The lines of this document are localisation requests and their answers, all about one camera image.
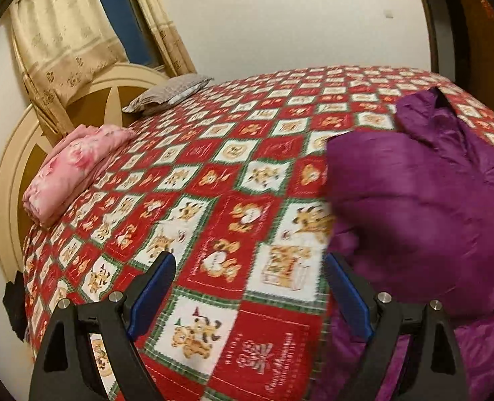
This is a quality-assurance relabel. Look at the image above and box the grey striped pillow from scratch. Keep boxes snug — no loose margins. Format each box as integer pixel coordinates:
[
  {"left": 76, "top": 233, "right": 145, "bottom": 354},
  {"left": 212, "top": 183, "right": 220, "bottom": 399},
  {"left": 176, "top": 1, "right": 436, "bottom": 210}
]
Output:
[{"left": 122, "top": 74, "right": 214, "bottom": 117}]

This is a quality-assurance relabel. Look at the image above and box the window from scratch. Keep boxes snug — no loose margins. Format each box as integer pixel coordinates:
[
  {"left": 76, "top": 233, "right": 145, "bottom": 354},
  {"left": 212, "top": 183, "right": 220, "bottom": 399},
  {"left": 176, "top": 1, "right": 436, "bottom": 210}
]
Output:
[{"left": 96, "top": 0, "right": 165, "bottom": 70}]

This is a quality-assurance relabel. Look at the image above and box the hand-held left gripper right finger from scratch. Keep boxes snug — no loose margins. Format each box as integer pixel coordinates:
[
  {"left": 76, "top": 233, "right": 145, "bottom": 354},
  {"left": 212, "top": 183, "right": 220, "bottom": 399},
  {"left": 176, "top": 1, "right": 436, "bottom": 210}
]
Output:
[{"left": 325, "top": 251, "right": 470, "bottom": 401}]

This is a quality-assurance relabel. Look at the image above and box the brown wooden door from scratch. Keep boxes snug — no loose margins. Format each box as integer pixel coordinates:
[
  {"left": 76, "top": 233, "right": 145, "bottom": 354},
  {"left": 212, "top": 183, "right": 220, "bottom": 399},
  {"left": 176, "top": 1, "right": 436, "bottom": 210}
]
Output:
[{"left": 452, "top": 0, "right": 494, "bottom": 107}]

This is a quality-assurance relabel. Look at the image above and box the cream and brown headboard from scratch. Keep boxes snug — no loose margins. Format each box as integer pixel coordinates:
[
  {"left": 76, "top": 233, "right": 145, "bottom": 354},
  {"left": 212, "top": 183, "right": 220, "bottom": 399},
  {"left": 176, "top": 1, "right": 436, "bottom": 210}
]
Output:
[{"left": 0, "top": 62, "right": 170, "bottom": 285}]

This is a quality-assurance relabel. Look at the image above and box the purple puffer jacket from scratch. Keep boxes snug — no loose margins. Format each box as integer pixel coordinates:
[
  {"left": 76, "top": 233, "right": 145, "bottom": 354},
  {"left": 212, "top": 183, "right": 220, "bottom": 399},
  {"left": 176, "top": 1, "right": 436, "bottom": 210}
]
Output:
[{"left": 309, "top": 87, "right": 494, "bottom": 401}]

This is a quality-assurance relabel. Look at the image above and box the pink folded floral blanket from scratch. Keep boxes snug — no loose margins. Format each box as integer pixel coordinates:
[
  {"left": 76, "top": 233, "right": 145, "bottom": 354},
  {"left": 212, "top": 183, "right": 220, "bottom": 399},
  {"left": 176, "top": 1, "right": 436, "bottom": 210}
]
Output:
[{"left": 23, "top": 124, "right": 138, "bottom": 229}]

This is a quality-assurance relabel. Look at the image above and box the wide beige patterned curtain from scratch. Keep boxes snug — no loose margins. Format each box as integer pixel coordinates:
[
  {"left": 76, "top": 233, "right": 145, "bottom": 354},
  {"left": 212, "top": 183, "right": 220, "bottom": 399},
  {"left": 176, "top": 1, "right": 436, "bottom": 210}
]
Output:
[{"left": 10, "top": 0, "right": 127, "bottom": 135}]

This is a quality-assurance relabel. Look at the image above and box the red checkered bear-print blanket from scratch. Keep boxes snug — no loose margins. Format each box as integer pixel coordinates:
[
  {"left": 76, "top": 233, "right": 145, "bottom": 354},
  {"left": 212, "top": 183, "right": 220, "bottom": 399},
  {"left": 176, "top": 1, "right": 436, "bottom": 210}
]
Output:
[{"left": 21, "top": 64, "right": 494, "bottom": 401}]

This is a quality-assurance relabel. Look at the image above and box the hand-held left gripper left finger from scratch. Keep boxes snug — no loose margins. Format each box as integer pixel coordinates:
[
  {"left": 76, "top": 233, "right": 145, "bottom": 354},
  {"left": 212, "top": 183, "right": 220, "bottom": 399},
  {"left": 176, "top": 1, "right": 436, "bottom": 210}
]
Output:
[{"left": 28, "top": 251, "right": 177, "bottom": 401}]

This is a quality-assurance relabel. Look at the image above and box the narrow beige patterned curtain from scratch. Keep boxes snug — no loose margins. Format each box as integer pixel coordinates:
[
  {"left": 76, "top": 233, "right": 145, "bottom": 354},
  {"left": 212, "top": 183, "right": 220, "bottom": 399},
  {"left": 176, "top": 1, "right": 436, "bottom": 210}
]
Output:
[{"left": 123, "top": 0, "right": 197, "bottom": 79}]

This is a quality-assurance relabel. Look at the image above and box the dark wooden door frame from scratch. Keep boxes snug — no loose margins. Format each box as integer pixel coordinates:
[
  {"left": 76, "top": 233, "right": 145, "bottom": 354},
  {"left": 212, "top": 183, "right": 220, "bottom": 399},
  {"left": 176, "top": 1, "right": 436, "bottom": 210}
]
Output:
[{"left": 410, "top": 0, "right": 474, "bottom": 88}]

